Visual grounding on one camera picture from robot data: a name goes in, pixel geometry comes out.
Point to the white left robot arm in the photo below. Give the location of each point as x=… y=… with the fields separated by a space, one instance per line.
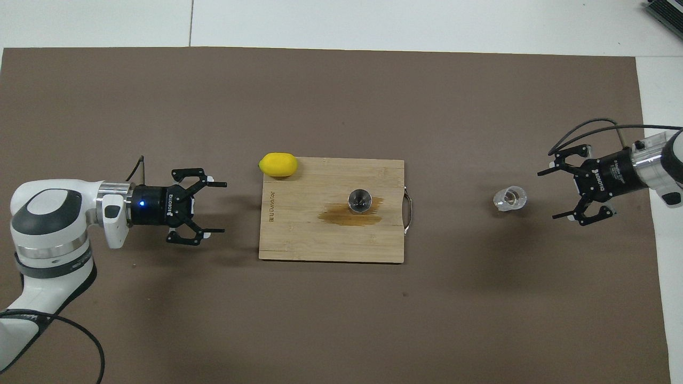
x=48 y=213

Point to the yellow lemon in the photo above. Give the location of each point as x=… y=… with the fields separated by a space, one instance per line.
x=277 y=165

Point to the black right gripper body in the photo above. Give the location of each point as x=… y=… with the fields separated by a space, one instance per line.
x=611 y=178

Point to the small clear glass cup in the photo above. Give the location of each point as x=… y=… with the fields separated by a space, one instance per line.
x=509 y=198

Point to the grey laptop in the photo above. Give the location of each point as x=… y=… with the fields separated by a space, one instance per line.
x=669 y=13

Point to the steel cocktail jigger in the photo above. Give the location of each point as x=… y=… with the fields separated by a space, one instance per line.
x=359 y=200

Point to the brown table mat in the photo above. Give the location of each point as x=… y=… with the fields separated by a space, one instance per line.
x=341 y=320

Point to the wooden cutting board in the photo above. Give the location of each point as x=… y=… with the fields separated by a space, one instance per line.
x=299 y=234

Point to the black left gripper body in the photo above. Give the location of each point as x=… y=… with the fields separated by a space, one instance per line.
x=157 y=205

